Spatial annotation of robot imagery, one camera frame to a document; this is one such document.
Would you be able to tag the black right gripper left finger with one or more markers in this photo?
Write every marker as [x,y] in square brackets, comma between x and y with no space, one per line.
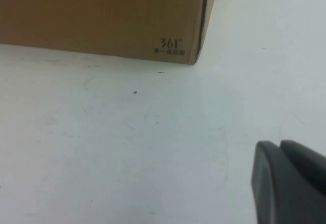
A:
[262,183]

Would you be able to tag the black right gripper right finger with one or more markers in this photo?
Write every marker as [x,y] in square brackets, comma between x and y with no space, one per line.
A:
[303,183]

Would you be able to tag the brown cardboard shoe box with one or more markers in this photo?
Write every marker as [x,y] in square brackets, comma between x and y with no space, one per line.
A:
[102,17]

